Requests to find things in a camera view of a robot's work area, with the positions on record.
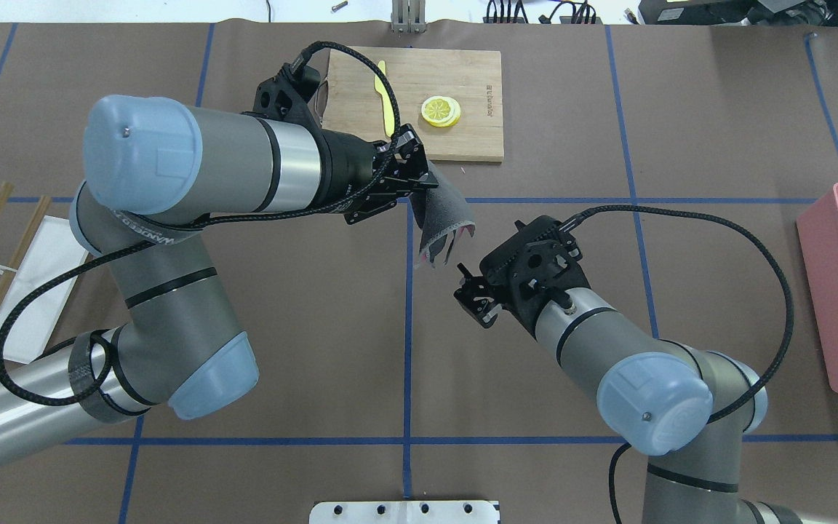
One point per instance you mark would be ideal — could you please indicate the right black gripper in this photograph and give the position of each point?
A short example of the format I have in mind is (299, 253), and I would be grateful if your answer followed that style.
(474, 298)

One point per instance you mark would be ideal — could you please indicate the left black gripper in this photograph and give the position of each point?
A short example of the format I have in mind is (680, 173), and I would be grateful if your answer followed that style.
(347, 168)

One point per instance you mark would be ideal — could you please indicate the grey and pink cloth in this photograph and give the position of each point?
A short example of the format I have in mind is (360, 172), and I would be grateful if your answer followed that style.
(443, 215)

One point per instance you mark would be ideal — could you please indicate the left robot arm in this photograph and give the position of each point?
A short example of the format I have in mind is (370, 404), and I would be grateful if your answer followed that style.
(156, 173)

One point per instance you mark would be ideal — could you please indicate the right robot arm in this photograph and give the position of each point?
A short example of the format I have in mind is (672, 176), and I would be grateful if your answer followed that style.
(657, 394)

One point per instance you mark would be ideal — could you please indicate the yellow lemon slices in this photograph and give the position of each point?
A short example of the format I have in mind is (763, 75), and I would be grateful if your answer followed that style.
(441, 111)

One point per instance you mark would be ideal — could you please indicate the bamboo cutting board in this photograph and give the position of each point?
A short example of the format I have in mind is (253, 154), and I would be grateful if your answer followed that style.
(471, 77)

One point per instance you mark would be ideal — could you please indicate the yellow plastic knife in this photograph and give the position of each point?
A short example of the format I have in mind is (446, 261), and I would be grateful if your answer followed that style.
(389, 116)

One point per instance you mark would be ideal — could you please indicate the white mounting plate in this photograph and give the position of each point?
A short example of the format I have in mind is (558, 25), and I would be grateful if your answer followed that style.
(406, 511)

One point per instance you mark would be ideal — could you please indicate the right wooden chopstick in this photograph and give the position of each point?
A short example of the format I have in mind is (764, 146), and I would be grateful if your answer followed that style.
(8, 276)

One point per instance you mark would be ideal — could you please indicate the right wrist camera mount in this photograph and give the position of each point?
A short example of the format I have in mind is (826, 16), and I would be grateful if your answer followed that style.
(543, 250)

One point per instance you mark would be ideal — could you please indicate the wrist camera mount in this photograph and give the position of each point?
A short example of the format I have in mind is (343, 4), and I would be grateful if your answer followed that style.
(285, 97)
(543, 250)

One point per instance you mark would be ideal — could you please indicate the aluminium frame post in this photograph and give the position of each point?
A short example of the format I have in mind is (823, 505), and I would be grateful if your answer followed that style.
(408, 16)

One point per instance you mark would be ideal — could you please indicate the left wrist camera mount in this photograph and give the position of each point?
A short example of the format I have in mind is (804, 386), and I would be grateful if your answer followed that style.
(285, 97)

